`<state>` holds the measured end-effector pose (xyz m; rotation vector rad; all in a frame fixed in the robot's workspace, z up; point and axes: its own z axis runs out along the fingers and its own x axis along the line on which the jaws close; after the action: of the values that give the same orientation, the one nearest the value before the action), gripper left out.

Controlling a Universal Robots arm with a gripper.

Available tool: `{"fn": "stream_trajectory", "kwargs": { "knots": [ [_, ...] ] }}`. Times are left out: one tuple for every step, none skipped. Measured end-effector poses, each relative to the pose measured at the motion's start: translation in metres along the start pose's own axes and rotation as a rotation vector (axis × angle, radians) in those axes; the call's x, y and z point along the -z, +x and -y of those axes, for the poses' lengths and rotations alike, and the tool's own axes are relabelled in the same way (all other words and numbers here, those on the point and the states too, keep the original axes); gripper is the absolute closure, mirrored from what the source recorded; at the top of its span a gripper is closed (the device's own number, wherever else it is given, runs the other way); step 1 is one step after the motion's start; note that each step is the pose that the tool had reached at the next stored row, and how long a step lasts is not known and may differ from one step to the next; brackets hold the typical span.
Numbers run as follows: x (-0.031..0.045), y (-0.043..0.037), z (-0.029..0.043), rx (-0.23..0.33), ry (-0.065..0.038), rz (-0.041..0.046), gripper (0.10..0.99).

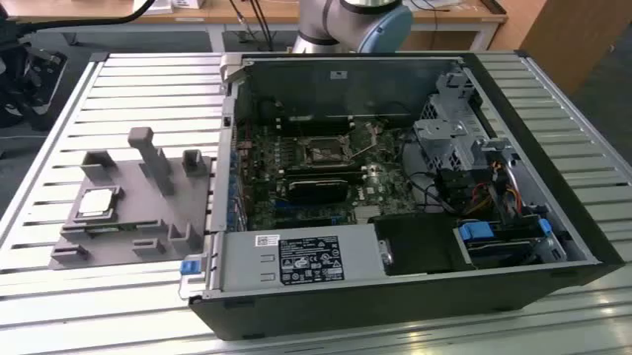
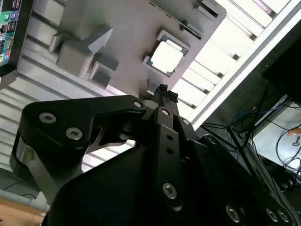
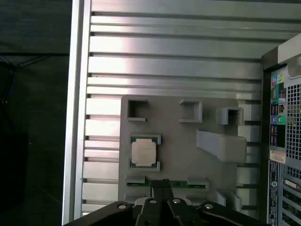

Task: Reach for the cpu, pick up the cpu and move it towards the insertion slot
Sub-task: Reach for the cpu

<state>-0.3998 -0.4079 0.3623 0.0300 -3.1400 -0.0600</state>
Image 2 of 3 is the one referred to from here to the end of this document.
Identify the silver square CPU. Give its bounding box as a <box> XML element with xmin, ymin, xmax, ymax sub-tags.
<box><xmin>145</xmin><ymin>39</ymin><xmax>189</xmax><ymax>76</ymax></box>

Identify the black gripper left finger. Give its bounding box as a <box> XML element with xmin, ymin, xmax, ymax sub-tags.
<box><xmin>9</xmin><ymin>84</ymin><xmax>184</xmax><ymax>212</ymax></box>

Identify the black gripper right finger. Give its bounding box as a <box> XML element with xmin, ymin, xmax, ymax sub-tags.
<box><xmin>167</xmin><ymin>91</ymin><xmax>300</xmax><ymax>226</ymax></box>

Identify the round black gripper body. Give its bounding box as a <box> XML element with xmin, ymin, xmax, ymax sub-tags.
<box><xmin>42</xmin><ymin>145</ymin><xmax>224</xmax><ymax>226</ymax></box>

